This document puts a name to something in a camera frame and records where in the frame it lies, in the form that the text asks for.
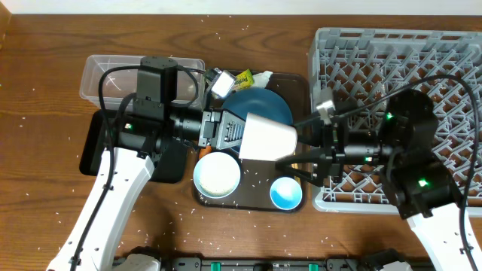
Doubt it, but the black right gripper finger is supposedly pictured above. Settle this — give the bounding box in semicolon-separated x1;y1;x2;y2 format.
293;114;324;132
275;148;324;184

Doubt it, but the pink plastic cup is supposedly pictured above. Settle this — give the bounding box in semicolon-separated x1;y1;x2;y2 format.
239;113;297;161

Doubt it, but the small light blue cup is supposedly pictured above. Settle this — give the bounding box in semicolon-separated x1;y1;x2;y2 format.
270;177;303;211

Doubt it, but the large dark blue bowl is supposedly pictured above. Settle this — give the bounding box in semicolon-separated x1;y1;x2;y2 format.
221;87;294;155

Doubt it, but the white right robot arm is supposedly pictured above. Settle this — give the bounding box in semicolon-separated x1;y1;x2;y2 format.
276;75;481;270

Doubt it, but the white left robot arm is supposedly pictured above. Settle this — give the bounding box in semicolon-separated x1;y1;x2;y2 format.
48;56;299;270

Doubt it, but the grey dishwasher rack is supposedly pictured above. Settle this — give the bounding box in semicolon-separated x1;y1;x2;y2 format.
308;28;481;217

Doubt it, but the orange carrot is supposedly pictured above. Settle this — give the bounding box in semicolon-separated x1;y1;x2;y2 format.
199;146;212;159

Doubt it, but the light blue rice bowl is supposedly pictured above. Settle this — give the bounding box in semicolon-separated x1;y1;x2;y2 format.
193;152;241;199

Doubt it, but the yellow snack wrapper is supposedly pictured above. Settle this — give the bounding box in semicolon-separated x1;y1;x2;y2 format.
233;69;255;91

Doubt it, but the crumpled aluminium foil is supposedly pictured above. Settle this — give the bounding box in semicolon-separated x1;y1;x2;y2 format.
204;68;222;85

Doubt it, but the black rectangular tray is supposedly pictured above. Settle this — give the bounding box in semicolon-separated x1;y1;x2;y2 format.
79;110;188;184

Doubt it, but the crumpled white tissue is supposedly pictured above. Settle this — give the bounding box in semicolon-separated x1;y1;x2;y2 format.
252;71;273;88

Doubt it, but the dark brown serving tray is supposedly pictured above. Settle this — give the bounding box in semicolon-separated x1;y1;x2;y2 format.
194;73;309;212

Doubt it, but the clear plastic bin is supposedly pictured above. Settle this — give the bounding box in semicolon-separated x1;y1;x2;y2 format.
79;55;205;110

